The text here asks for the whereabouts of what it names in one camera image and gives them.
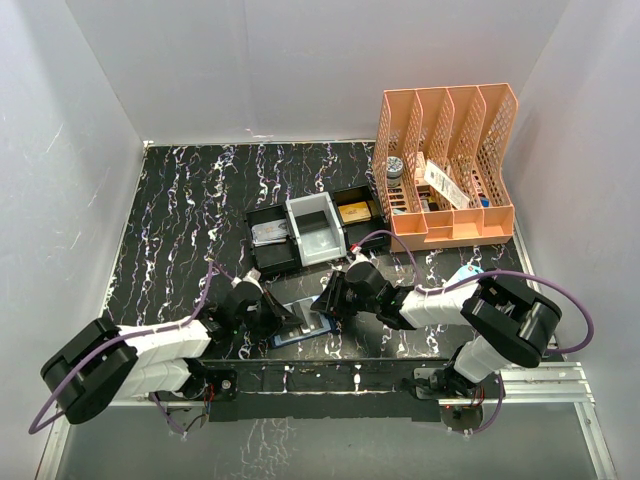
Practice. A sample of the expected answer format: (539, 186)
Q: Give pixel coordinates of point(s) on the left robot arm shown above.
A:
(105, 362)

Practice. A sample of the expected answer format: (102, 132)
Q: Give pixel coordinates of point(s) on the black tray with blue card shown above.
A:
(273, 246)

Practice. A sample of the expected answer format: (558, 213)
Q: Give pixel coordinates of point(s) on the blister pack with blue tool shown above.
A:
(464, 272)

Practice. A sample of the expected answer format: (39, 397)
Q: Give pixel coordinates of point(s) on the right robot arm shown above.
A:
(513, 323)

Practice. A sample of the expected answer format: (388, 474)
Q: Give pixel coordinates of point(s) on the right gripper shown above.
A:
(332, 301)

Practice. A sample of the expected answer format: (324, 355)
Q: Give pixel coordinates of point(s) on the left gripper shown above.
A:
(278, 316)

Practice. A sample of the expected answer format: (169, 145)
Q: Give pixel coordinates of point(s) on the blue card holder wallet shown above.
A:
(281, 339)

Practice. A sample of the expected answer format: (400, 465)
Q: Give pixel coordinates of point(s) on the white labelled flat package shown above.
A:
(445, 186)

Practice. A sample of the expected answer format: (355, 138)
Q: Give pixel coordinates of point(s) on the orange desk file organizer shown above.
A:
(465, 130)

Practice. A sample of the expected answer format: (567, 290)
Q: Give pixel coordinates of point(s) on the gold credit card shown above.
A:
(355, 212)

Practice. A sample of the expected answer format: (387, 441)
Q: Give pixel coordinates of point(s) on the round jar with patterned lid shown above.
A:
(394, 171)

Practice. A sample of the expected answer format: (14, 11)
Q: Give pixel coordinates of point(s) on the white plastic bin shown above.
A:
(321, 245)

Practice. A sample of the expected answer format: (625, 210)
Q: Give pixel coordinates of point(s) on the silver card with stripe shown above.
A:
(311, 321)

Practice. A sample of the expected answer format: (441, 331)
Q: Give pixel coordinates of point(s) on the black item in white bin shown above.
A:
(312, 221)

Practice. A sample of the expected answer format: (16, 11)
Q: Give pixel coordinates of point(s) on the black tray with gold card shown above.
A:
(356, 232)

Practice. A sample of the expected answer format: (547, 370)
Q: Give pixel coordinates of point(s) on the white VIP card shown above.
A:
(268, 233)

